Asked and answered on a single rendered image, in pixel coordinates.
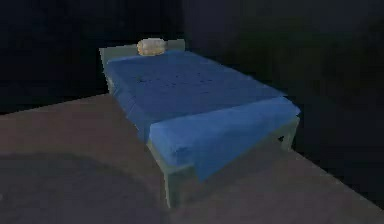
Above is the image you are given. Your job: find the blue covered bed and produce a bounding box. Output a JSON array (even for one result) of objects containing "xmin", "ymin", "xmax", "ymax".
[{"xmin": 98, "ymin": 38, "xmax": 301, "ymax": 209}]

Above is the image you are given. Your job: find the light blue folded blanket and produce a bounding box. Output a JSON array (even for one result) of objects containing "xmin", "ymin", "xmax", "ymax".
[{"xmin": 148, "ymin": 96, "xmax": 302, "ymax": 183}]

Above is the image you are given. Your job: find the beige pillow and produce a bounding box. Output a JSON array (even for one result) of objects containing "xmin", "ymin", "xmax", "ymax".
[{"xmin": 136, "ymin": 37, "xmax": 168, "ymax": 57}]

